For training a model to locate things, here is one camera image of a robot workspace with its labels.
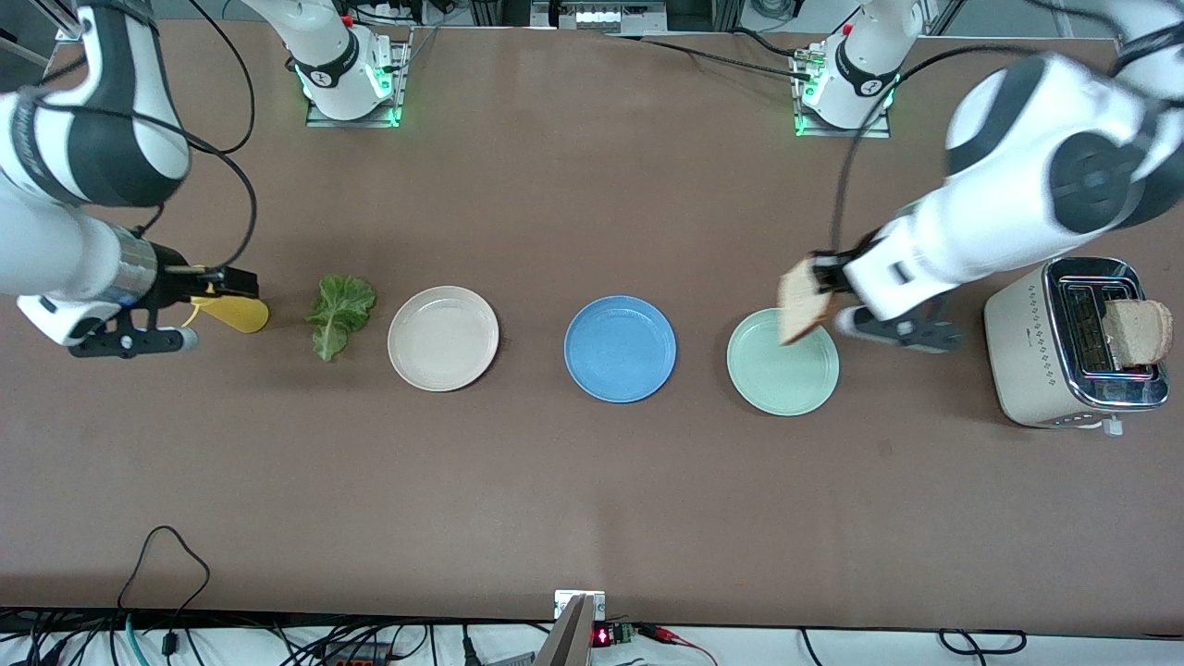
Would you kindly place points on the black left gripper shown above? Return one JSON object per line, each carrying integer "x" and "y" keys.
{"x": 837, "y": 270}

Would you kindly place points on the white power strip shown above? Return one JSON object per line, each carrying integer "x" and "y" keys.
{"x": 601, "y": 17}

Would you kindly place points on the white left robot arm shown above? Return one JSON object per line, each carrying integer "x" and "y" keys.
{"x": 1017, "y": 166}

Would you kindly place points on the aluminium table corner bracket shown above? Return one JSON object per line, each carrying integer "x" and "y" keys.
{"x": 67, "y": 32}

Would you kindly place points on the cream and chrome toaster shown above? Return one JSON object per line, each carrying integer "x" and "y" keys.
{"x": 1027, "y": 361}

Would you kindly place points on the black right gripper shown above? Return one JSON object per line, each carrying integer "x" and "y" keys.
{"x": 174, "y": 281}

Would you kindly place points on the yellow squeeze bottle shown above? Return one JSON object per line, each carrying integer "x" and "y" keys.
{"x": 242, "y": 314}

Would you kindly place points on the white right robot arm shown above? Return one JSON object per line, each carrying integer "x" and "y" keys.
{"x": 55, "y": 250}

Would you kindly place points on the black inline plug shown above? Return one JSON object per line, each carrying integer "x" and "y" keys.
{"x": 170, "y": 643}

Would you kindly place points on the blue round plate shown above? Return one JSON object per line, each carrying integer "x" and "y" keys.
{"x": 620, "y": 350}

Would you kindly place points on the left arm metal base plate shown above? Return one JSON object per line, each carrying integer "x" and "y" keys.
{"x": 842, "y": 132}

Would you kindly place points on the small red-lit circuit board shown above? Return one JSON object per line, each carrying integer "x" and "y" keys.
{"x": 603, "y": 635}

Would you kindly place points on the light green round plate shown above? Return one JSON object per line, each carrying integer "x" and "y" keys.
{"x": 786, "y": 379}

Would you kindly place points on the green lettuce leaf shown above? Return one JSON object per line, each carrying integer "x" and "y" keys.
{"x": 340, "y": 310}

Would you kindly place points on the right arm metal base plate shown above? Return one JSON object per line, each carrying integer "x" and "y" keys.
{"x": 351, "y": 122}

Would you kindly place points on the beige round plate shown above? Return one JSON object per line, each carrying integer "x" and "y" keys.
{"x": 444, "y": 338}

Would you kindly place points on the grey metal camera mount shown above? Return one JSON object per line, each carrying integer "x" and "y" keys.
{"x": 573, "y": 638}

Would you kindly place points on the bread slice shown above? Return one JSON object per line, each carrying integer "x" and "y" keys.
{"x": 1142, "y": 331}
{"x": 800, "y": 305}

